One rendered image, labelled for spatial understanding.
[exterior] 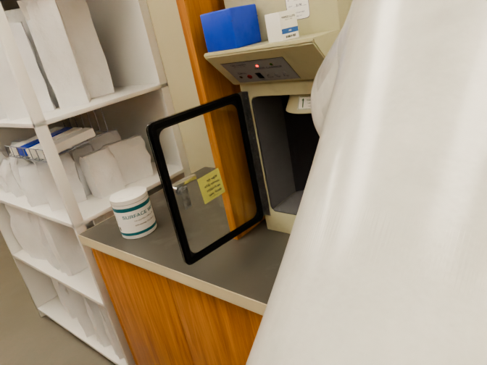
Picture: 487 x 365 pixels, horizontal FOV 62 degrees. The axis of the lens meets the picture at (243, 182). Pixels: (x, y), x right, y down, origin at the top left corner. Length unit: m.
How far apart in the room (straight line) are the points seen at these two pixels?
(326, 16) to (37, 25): 1.28
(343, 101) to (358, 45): 0.02
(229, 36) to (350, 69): 0.86
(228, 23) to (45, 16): 1.08
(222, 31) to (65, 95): 1.08
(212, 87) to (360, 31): 1.00
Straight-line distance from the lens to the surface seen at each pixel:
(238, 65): 1.04
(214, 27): 1.04
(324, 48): 0.91
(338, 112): 0.16
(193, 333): 1.44
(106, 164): 2.02
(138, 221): 1.45
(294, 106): 1.10
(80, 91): 1.96
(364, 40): 0.17
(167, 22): 1.99
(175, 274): 1.24
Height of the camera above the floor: 1.57
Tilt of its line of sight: 22 degrees down
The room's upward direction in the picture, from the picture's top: 12 degrees counter-clockwise
